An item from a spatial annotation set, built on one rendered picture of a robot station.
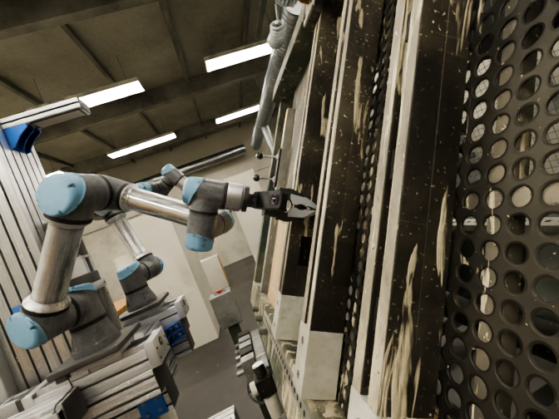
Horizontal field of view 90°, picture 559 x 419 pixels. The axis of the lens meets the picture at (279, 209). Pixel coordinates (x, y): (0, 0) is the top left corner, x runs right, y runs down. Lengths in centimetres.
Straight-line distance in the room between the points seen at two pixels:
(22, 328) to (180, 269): 271
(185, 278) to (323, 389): 320
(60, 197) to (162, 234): 283
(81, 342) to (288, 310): 71
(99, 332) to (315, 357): 83
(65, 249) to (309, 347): 73
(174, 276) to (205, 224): 301
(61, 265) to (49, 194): 21
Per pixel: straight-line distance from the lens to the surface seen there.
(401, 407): 39
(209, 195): 73
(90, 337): 121
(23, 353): 155
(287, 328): 86
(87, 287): 122
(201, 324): 384
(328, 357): 61
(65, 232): 99
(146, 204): 96
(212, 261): 636
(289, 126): 150
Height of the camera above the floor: 127
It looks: 1 degrees down
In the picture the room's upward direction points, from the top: 22 degrees counter-clockwise
